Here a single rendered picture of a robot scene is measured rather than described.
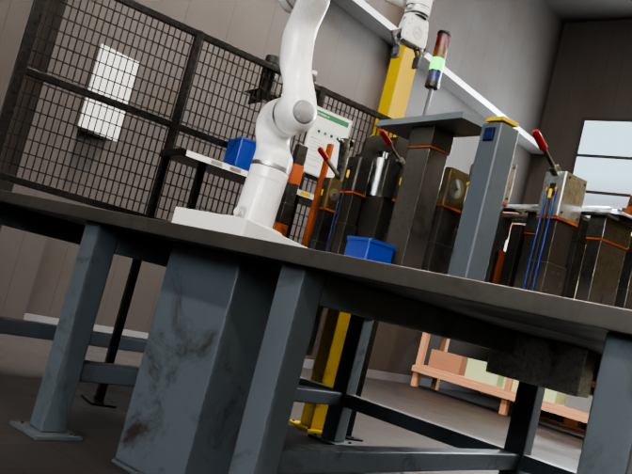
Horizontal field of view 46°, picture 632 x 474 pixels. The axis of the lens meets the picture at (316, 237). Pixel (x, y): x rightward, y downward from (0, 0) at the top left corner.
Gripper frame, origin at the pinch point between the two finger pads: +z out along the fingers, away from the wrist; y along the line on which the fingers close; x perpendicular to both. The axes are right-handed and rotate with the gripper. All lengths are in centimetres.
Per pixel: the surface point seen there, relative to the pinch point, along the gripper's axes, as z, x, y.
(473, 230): 58, -61, -14
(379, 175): 39.5, 0.6, 1.3
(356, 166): 39.5, 0.8, -8.3
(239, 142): 30, 75, -14
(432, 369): 124, 376, 420
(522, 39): -283, 433, 499
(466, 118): 29, -51, -15
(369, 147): 30.0, 7.7, -0.4
